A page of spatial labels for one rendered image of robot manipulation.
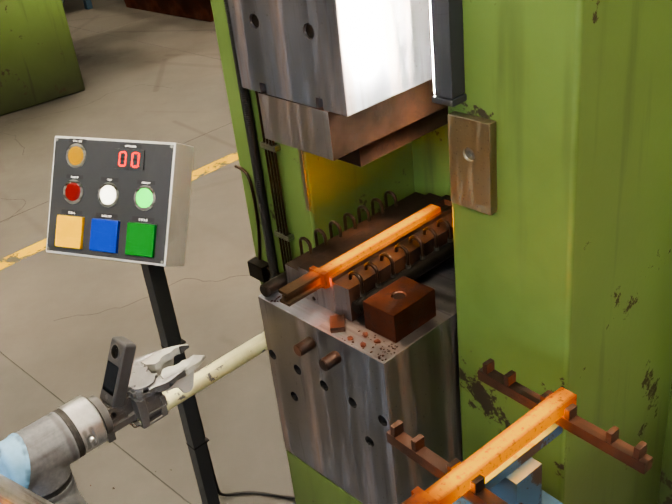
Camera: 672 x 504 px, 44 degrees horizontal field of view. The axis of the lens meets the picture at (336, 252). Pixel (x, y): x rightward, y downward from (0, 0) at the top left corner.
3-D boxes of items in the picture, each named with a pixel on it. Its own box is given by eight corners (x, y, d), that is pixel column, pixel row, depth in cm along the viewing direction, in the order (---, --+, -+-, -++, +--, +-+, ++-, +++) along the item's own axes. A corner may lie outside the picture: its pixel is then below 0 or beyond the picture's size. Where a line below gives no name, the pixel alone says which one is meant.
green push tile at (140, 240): (152, 258, 189) (154, 224, 189) (124, 254, 192) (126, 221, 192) (156, 258, 191) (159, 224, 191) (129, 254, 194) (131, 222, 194)
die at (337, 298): (352, 321, 171) (348, 286, 166) (288, 289, 184) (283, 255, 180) (481, 238, 194) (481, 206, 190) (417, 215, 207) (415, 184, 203)
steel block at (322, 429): (399, 530, 180) (383, 363, 158) (285, 449, 205) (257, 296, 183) (551, 397, 211) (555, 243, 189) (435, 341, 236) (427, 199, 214)
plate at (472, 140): (490, 216, 147) (489, 124, 138) (450, 202, 153) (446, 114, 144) (497, 211, 148) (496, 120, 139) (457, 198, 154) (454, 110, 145)
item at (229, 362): (146, 431, 197) (141, 414, 194) (134, 421, 201) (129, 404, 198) (288, 343, 222) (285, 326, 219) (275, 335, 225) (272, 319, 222)
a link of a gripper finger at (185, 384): (208, 376, 155) (162, 397, 151) (202, 350, 152) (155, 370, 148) (215, 384, 152) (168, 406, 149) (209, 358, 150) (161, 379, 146)
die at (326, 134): (333, 161, 153) (327, 112, 148) (264, 138, 166) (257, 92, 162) (478, 91, 176) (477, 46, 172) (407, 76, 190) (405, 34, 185)
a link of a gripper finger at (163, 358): (182, 361, 160) (146, 389, 153) (175, 336, 157) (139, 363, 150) (193, 366, 158) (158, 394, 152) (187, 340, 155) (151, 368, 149)
